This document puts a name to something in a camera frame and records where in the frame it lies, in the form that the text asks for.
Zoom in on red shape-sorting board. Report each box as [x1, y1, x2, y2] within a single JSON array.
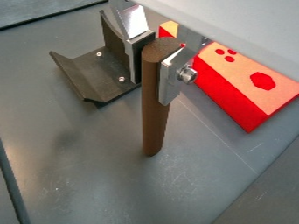
[[158, 20, 299, 134]]

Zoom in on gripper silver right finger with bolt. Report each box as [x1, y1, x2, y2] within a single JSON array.
[[159, 25, 211, 105]]

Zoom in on brown oval peg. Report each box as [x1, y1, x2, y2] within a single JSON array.
[[142, 37, 181, 156]]

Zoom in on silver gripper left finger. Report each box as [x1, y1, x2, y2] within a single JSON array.
[[109, 0, 155, 83]]

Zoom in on black curved holder bracket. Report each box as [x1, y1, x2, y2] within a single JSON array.
[[50, 10, 141, 106]]

